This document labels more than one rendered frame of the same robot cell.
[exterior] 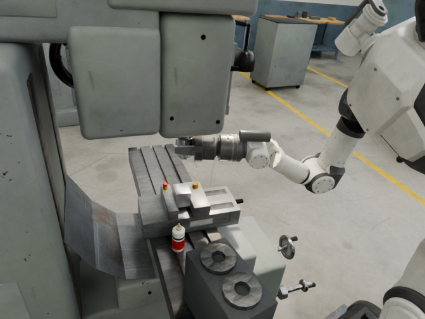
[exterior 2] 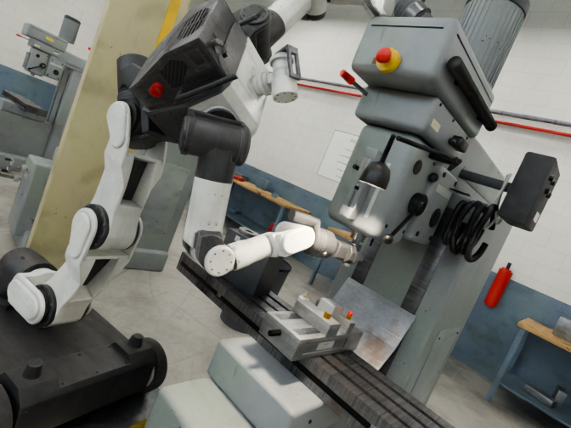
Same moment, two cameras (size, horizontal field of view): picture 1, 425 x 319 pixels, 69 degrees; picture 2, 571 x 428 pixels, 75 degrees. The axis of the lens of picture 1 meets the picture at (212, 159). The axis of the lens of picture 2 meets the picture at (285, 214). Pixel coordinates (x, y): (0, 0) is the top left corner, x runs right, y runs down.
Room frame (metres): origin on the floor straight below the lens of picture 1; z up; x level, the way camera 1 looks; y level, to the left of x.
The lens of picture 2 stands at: (1.79, -0.65, 1.40)
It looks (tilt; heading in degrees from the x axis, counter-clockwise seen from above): 6 degrees down; 153
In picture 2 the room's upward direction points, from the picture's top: 22 degrees clockwise
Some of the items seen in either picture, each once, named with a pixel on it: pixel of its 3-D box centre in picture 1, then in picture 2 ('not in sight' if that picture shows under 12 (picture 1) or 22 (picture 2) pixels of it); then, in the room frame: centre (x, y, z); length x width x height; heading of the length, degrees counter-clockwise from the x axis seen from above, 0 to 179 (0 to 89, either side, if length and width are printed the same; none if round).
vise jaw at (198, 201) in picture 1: (196, 197); (316, 317); (0.88, 0.04, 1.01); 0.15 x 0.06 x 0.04; 21
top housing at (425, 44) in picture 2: not in sight; (427, 82); (0.84, 0.11, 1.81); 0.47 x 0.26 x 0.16; 114
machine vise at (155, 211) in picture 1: (188, 206); (316, 326); (0.87, 0.07, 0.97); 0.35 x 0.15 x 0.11; 111
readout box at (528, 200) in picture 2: not in sight; (531, 194); (1.03, 0.50, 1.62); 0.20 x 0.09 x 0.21; 114
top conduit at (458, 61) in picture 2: not in sight; (474, 99); (0.97, 0.18, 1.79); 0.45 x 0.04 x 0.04; 114
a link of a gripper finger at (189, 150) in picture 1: (184, 150); not in sight; (0.82, 0.09, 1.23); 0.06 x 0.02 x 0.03; 96
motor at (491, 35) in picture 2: not in sight; (478, 46); (0.75, 0.32, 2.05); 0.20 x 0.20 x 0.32
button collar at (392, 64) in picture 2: not in sight; (388, 60); (0.94, -0.12, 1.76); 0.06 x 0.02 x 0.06; 24
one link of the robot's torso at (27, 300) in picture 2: not in sight; (53, 296); (0.40, -0.68, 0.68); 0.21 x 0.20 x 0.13; 36
